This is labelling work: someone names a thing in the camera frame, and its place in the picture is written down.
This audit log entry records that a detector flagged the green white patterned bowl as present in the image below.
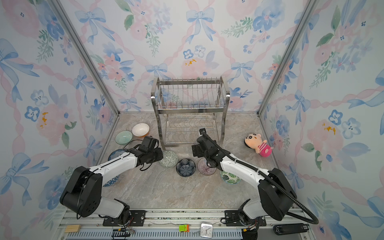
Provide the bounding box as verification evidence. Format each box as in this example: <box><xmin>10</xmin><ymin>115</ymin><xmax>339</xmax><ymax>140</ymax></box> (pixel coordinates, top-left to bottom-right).
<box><xmin>159</xmin><ymin>151</ymin><xmax>179</xmax><ymax>168</ymax></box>

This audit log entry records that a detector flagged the dark blue flower bowl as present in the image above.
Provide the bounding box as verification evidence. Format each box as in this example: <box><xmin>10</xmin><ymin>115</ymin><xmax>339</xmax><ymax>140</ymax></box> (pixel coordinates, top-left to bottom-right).
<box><xmin>176</xmin><ymin>159</ymin><xmax>196</xmax><ymax>178</ymax></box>

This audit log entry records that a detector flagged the stainless steel dish rack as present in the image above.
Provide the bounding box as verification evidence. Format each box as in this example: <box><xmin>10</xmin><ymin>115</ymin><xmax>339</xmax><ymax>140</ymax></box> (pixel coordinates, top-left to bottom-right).
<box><xmin>151</xmin><ymin>77</ymin><xmax>231</xmax><ymax>148</ymax></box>

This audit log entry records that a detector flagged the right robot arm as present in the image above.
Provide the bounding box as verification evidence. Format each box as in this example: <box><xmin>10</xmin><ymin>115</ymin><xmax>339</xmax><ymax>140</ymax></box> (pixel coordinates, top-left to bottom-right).
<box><xmin>192</xmin><ymin>128</ymin><xmax>296</xmax><ymax>226</ymax></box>

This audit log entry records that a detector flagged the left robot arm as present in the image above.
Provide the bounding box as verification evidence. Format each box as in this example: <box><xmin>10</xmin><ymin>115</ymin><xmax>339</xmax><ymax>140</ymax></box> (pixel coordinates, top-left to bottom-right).
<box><xmin>60</xmin><ymin>136</ymin><xmax>163</xmax><ymax>222</ymax></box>

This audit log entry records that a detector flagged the pink purple glass bowl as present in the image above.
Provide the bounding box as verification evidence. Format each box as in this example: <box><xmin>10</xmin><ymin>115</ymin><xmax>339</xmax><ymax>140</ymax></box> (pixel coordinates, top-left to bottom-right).
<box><xmin>198</xmin><ymin>158</ymin><xmax>216</xmax><ymax>176</ymax></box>

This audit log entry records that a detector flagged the white orange bowl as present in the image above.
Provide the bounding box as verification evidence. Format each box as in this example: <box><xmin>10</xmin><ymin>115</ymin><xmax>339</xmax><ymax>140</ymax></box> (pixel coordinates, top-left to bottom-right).
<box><xmin>132</xmin><ymin>123</ymin><xmax>150</xmax><ymax>138</ymax></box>

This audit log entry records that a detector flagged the pale green bowl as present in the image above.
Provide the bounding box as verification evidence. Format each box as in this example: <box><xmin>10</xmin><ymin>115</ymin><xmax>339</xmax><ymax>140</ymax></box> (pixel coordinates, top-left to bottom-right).
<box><xmin>115</xmin><ymin>131</ymin><xmax>133</xmax><ymax>145</ymax></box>

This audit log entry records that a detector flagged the blue white patterned bowl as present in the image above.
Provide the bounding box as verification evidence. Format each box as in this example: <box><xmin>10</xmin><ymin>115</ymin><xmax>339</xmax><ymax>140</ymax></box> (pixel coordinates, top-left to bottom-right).
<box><xmin>108</xmin><ymin>149</ymin><xmax>127</xmax><ymax>162</ymax></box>

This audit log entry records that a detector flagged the green leaf pattern bowl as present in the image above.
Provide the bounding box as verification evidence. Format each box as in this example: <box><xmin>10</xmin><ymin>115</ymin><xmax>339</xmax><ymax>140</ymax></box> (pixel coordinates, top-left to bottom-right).
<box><xmin>220</xmin><ymin>171</ymin><xmax>241</xmax><ymax>185</ymax></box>

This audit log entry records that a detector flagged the blue mesh pattern bowl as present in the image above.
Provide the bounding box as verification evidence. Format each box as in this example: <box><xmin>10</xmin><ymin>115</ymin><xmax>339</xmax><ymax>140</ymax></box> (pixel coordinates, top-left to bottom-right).
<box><xmin>103</xmin><ymin>175</ymin><xmax>120</xmax><ymax>187</ymax></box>

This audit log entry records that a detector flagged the plush doll pink shirt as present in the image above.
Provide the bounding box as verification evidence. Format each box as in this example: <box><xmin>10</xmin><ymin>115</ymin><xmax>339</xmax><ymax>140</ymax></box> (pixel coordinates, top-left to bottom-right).
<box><xmin>244</xmin><ymin>133</ymin><xmax>273</xmax><ymax>158</ymax></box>

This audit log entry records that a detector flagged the small silver alarm clock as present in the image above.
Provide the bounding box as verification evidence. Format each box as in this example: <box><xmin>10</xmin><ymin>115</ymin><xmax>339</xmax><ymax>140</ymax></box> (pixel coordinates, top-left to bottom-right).
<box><xmin>200</xmin><ymin>222</ymin><xmax>213</xmax><ymax>239</ymax></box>

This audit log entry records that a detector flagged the green orange small block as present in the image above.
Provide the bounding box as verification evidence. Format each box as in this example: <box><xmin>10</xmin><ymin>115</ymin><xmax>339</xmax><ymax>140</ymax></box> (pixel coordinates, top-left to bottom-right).
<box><xmin>179</xmin><ymin>224</ymin><xmax>190</xmax><ymax>233</ymax></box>

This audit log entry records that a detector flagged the wooden block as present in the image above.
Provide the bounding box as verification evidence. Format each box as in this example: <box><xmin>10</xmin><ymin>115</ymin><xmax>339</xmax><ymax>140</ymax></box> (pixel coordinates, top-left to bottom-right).
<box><xmin>65</xmin><ymin>225</ymin><xmax>82</xmax><ymax>233</ymax></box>

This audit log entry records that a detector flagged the black stapler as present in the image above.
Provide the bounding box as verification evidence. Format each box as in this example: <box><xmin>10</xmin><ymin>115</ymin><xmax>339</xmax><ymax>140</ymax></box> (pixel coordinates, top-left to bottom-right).
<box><xmin>273</xmin><ymin>223</ymin><xmax>310</xmax><ymax>236</ymax></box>

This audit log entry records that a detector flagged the black corrugated cable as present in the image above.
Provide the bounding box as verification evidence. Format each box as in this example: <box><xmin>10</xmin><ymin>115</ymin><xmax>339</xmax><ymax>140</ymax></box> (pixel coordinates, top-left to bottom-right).
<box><xmin>200</xmin><ymin>131</ymin><xmax>320</xmax><ymax>225</ymax></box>

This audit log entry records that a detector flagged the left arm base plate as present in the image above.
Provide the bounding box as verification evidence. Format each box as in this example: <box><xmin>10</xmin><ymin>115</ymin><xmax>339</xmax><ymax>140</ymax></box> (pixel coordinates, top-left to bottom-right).
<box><xmin>103</xmin><ymin>210</ymin><xmax>147</xmax><ymax>227</ymax></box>

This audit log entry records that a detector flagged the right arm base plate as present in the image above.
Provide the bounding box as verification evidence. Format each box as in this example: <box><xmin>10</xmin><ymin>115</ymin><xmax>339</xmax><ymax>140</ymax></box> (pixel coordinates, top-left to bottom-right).
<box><xmin>221</xmin><ymin>210</ymin><xmax>267</xmax><ymax>227</ymax></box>

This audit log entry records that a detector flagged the black connector with wires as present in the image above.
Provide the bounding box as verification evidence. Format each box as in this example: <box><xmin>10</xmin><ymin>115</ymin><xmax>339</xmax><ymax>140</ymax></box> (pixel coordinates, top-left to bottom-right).
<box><xmin>111</xmin><ymin>229</ymin><xmax>132</xmax><ymax>240</ymax></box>

